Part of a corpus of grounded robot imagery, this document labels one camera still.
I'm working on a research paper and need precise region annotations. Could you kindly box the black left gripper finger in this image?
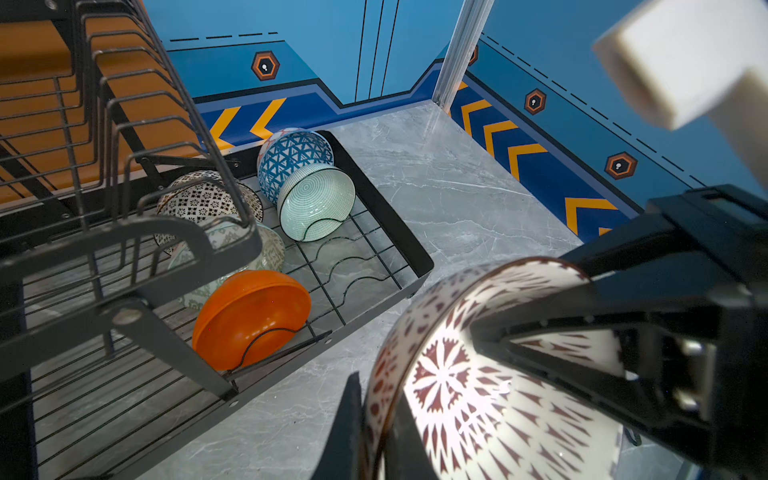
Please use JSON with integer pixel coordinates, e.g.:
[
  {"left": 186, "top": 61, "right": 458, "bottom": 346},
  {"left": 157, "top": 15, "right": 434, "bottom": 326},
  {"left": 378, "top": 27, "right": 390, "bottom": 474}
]
[{"left": 311, "top": 372, "right": 363, "bottom": 480}]

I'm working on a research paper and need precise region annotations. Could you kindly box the brown patterned bowl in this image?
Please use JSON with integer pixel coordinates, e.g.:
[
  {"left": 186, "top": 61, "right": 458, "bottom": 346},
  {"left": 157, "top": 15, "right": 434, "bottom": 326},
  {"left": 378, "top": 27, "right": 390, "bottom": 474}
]
[{"left": 156, "top": 170, "right": 238, "bottom": 224}]

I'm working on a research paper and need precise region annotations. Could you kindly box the blue triangle patterned bowl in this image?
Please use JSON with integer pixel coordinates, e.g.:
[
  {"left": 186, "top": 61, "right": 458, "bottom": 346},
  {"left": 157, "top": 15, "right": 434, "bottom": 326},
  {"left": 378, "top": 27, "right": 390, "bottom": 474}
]
[{"left": 257, "top": 128, "right": 334, "bottom": 205}]

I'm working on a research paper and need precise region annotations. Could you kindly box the aluminium corner post right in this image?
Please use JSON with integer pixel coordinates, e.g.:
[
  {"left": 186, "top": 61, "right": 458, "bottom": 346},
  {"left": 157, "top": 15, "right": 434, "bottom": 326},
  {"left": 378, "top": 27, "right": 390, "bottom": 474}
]
[{"left": 432, "top": 0, "right": 494, "bottom": 114}]

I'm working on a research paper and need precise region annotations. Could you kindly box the green geometric patterned bowl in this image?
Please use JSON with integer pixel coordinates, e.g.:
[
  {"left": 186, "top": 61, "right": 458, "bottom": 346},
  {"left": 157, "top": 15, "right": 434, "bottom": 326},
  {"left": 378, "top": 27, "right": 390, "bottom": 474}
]
[{"left": 178, "top": 221, "right": 286, "bottom": 311}]

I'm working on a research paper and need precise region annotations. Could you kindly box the black wire dish rack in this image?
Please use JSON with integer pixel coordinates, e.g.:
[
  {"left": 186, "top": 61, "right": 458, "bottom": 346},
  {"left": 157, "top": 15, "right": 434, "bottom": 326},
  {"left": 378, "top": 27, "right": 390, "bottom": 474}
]
[{"left": 1, "top": 1, "right": 440, "bottom": 479}]

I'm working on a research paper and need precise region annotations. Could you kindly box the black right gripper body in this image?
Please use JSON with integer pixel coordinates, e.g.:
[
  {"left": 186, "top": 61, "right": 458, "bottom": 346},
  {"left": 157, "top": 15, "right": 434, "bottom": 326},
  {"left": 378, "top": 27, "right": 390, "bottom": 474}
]
[{"left": 629, "top": 184, "right": 768, "bottom": 475}]

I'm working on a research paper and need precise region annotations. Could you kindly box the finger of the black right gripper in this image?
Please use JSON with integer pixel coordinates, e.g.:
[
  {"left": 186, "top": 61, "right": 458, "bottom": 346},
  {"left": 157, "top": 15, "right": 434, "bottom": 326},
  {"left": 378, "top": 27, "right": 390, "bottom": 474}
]
[
  {"left": 500, "top": 341, "right": 720, "bottom": 450},
  {"left": 471, "top": 227, "right": 720, "bottom": 360}
]

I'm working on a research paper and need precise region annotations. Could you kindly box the orange bowl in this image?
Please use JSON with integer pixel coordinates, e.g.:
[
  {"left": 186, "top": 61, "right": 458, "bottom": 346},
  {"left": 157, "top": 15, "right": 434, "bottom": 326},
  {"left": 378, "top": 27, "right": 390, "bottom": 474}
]
[{"left": 192, "top": 270, "right": 312, "bottom": 371}]

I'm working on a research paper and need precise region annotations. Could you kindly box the red starburst patterned bowl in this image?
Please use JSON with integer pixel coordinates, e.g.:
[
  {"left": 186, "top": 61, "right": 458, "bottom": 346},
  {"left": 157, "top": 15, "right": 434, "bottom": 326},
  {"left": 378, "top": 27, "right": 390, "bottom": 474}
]
[{"left": 360, "top": 257, "right": 623, "bottom": 479}]

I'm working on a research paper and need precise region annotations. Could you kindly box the green spiral bowl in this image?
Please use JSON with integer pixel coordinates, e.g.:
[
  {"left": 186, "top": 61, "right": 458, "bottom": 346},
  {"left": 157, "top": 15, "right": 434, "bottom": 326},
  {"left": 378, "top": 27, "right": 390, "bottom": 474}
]
[{"left": 278, "top": 163, "right": 356, "bottom": 242}]

